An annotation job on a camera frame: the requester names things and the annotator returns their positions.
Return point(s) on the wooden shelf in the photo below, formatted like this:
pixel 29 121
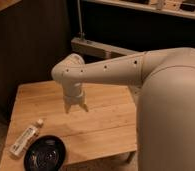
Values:
pixel 146 8

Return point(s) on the black ceramic bowl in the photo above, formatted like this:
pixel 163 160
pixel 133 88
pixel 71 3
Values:
pixel 47 153

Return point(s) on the wooden table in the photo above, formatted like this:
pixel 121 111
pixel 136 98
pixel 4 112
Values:
pixel 106 128

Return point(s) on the metal pole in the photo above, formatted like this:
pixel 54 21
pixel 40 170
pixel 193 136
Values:
pixel 81 32

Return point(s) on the clear plastic bottle white label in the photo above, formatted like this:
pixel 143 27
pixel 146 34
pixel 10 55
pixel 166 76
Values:
pixel 27 136

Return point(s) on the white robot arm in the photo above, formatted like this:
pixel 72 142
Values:
pixel 165 110

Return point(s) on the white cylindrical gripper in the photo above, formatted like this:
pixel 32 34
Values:
pixel 73 94

